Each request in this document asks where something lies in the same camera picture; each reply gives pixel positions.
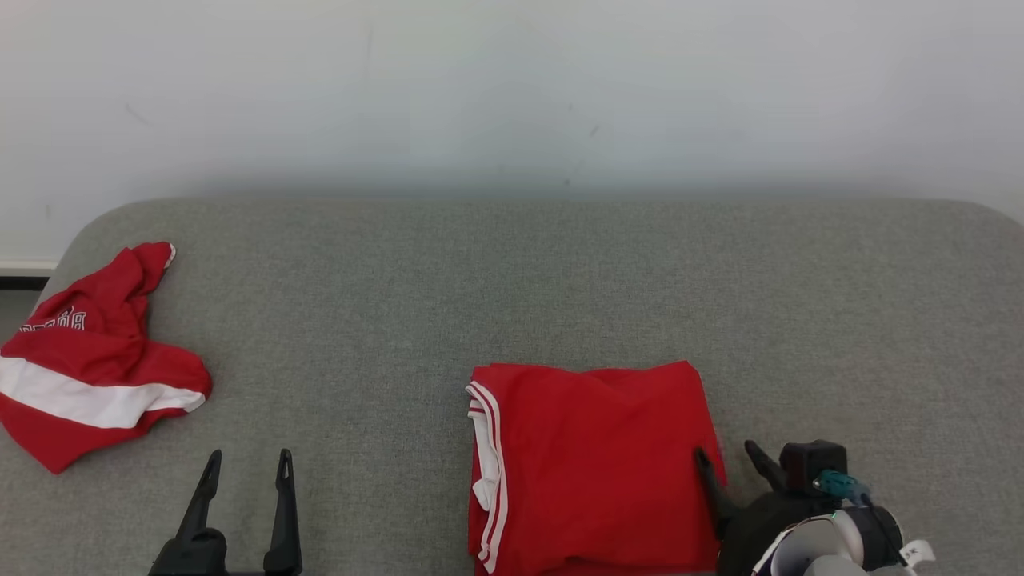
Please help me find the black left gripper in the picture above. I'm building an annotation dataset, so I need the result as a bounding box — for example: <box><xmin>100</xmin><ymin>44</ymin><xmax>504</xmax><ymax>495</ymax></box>
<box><xmin>148</xmin><ymin>449</ymin><xmax>303</xmax><ymax>576</ymax></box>

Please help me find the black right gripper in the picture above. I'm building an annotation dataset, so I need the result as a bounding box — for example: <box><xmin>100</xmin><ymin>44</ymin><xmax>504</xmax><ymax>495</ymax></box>
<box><xmin>693</xmin><ymin>440</ymin><xmax>826</xmax><ymax>576</ymax></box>

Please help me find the red white jersey shirt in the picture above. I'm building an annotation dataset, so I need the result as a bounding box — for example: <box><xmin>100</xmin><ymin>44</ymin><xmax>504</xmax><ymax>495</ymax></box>
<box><xmin>466</xmin><ymin>360</ymin><xmax>729</xmax><ymax>576</ymax></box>

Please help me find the red shirt with white band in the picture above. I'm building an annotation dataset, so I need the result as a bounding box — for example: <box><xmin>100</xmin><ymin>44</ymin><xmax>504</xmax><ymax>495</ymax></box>
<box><xmin>0</xmin><ymin>242</ymin><xmax>214</xmax><ymax>474</ymax></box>

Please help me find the teal right camera connector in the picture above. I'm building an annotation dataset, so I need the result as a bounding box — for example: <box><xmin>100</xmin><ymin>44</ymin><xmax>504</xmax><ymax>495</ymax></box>
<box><xmin>812</xmin><ymin>470</ymin><xmax>873</xmax><ymax>505</ymax></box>

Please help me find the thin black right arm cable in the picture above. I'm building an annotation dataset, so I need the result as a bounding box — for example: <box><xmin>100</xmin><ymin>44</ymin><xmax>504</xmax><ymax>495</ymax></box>
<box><xmin>864</xmin><ymin>492</ymin><xmax>935</xmax><ymax>569</ymax></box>

